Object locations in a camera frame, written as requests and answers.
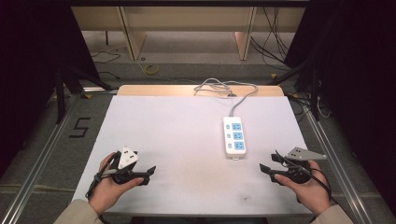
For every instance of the white power strip blue sockets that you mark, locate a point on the white power strip blue sockets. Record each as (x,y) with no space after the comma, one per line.
(234,137)

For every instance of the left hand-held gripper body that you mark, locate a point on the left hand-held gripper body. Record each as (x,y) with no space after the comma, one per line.
(127,158)

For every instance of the yellow tape roll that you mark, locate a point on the yellow tape roll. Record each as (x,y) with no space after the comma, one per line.
(152,69)

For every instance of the person's right hand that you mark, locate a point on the person's right hand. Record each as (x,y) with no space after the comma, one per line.
(309,193)

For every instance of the beige wooden desk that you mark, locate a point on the beige wooden desk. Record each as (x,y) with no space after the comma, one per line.
(186,18)

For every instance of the black metal stand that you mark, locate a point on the black metal stand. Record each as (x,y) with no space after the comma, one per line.
(67,84)
(313,90)

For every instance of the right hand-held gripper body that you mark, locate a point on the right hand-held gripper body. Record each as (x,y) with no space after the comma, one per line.
(299,165)

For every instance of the person's left hand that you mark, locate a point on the person's left hand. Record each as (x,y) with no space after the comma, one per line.
(109,191)

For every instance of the wooden table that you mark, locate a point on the wooden table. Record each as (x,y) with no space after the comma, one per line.
(155,90)

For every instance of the metal floor rail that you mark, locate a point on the metal floor rail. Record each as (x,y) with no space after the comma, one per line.
(37,161)
(336,168)

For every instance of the white board table cover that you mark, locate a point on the white board table cover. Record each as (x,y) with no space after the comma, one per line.
(174,140)

